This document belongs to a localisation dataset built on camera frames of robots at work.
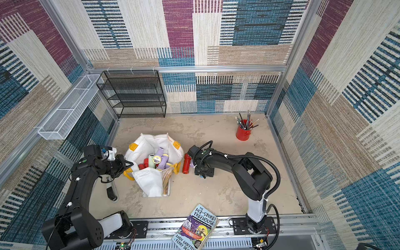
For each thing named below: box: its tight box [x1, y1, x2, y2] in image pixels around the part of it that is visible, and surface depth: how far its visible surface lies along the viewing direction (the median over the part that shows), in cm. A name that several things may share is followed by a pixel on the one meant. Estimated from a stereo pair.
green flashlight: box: [148, 154, 156, 169], surface depth 88 cm
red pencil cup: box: [235, 119, 254, 142], surface depth 104 cm
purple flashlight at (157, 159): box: [152, 147, 165, 165], surface depth 88 cm
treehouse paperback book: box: [171, 203, 220, 250], surface depth 73 cm
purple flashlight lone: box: [157, 153, 169, 171], surface depth 88 cm
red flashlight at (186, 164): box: [182, 152, 192, 174], surface depth 93 cm
